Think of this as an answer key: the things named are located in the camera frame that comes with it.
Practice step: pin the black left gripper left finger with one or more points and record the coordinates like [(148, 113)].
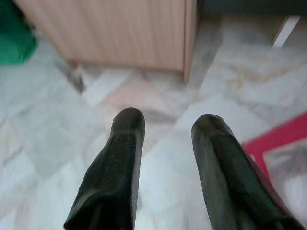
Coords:
[(115, 172)]

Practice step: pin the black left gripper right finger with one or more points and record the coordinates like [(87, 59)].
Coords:
[(223, 172)]

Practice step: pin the red plastic stool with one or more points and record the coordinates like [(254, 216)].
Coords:
[(275, 136)]

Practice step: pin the light wooden cabinet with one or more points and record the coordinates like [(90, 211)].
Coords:
[(120, 31)]

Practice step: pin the white furniture leg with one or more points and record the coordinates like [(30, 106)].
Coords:
[(286, 32)]

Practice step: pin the green cloth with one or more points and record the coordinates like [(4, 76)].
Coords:
[(12, 33)]

